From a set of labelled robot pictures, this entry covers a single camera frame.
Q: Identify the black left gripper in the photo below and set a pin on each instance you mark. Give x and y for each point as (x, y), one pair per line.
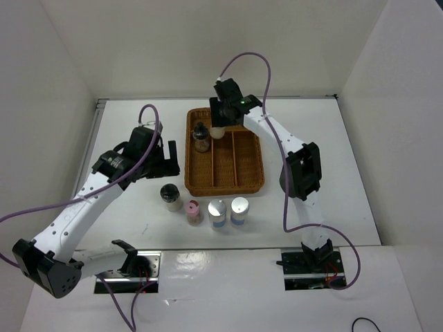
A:
(168, 167)

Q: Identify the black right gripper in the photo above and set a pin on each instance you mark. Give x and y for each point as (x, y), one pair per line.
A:
(217, 119)

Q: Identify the green-capped white spice bottle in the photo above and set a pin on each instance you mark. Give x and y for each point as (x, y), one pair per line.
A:
(217, 133)

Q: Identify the black-capped brown spice bottle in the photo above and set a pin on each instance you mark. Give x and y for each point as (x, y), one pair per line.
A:
(201, 138)

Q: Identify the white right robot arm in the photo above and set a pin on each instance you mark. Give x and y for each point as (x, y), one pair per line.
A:
(301, 167)

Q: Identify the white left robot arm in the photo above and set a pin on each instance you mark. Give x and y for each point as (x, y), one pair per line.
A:
(51, 259)

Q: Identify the black-capped white spice bottle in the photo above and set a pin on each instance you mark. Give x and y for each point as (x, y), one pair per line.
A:
(171, 197)

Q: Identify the brown wicker cutlery tray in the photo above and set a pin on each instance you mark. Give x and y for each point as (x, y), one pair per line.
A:
(231, 166)

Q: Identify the pink-capped spice bottle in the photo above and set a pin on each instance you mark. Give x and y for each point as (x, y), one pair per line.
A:
(194, 215)

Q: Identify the silver-capped blue label shaker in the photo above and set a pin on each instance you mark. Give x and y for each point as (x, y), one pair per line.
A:
(217, 211)

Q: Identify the silver-capped blue shaker right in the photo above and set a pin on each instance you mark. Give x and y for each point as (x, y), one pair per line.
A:
(239, 209)

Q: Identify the aluminium table edge rail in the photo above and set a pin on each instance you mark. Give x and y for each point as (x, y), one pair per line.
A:
(86, 157)

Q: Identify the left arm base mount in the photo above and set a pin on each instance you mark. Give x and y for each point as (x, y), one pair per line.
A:
(144, 275)

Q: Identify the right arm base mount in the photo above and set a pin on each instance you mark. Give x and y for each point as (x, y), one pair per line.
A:
(299, 276)

